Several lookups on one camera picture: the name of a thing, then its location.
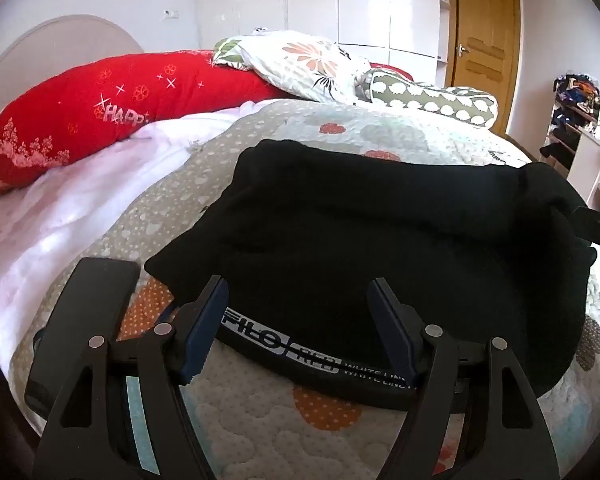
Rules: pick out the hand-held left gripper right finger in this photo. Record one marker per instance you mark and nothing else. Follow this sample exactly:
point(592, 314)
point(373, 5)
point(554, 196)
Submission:
point(392, 327)

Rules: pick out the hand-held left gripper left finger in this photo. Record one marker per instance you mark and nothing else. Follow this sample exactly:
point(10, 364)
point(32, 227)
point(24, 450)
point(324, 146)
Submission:
point(205, 332)

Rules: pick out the black pants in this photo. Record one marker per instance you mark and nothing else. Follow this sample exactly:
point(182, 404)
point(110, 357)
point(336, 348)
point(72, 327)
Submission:
point(380, 240)

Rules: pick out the white shelf unit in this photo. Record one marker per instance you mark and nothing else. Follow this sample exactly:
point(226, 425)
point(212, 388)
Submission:
point(587, 160)

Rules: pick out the pile of clutter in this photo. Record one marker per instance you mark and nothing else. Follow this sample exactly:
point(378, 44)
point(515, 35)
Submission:
point(577, 92)

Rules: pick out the white blanket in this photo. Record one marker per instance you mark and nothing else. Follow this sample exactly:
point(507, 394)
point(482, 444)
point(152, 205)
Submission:
point(80, 210)

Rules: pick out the green pillow with white pattern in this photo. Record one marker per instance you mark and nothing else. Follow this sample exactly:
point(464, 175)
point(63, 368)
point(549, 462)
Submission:
point(430, 97)

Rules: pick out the patterned quilted bedspread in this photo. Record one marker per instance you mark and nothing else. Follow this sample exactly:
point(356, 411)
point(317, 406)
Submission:
point(300, 125)

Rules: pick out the wooden door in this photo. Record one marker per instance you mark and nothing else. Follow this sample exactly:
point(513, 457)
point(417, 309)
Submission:
point(485, 30)

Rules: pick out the red printed bolster pillow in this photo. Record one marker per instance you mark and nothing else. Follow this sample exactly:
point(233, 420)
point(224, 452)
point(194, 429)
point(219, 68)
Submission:
point(80, 110)

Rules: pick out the plain red pillow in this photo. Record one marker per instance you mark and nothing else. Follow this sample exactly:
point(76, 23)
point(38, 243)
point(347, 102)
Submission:
point(390, 70)

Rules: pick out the white floral pillow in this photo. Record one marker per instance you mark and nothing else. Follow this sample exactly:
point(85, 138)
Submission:
point(300, 65)

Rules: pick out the beige rounded headboard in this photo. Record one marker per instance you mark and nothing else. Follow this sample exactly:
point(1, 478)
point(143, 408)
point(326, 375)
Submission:
point(55, 45)

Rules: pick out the glossy white wardrobe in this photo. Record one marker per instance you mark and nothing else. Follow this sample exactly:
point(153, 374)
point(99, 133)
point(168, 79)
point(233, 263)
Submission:
point(330, 0)

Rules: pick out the white wall switch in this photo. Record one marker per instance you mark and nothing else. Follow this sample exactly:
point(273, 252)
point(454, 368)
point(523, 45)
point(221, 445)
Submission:
point(171, 13)

